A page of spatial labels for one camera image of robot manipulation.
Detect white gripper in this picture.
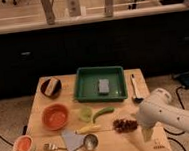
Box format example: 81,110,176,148
130,100,160,142

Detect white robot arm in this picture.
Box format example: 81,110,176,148
134,88,189,133

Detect red bowl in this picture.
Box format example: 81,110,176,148
41,104,69,131

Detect dark bowl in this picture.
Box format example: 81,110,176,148
40,77,62,98

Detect beige block in bowl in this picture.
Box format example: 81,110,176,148
44,78,58,96

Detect purple grape bunch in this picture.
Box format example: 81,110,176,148
113,118,138,133

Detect green pepper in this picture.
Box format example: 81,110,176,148
92,106,114,123

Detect metal measuring cup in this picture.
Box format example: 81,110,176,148
78,134,99,151

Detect light green cup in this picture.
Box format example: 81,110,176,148
79,106,93,123

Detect blue sponge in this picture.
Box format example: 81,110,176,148
98,79,110,94

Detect green plastic tray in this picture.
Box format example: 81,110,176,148
74,66,128,103

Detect blue cloth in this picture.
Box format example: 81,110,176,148
61,130,84,151

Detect silver fork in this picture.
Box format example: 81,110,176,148
44,143,65,151

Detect orange cup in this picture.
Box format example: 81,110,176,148
13,135,36,151

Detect black cable right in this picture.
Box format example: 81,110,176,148
159,84,189,151

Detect black cable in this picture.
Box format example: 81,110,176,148
159,84,189,151
0,124,30,148

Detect black cable left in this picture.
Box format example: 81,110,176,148
0,124,30,148

